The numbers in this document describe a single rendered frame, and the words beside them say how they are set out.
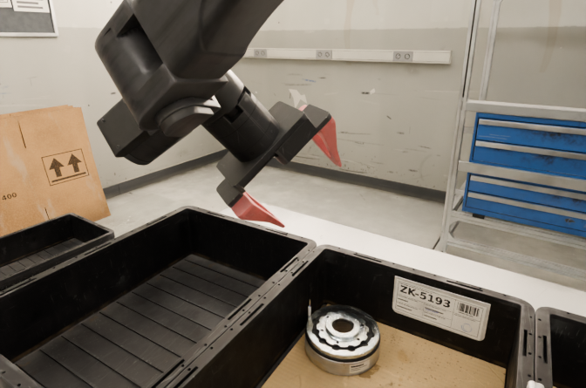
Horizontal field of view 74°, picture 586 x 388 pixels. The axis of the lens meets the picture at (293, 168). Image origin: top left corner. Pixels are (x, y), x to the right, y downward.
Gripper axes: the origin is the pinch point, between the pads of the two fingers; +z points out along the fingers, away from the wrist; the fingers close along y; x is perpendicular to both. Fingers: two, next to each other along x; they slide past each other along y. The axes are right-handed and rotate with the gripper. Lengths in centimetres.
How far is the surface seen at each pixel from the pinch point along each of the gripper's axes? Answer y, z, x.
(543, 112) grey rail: 112, 127, 74
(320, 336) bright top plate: -12.6, 17.1, -1.9
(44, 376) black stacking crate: -40.4, -2.3, 10.8
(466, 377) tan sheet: -3.0, 29.1, -13.5
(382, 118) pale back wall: 102, 167, 214
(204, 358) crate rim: -20.1, 1.0, -5.6
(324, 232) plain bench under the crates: -1, 53, 49
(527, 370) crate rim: 1.7, 19.3, -21.2
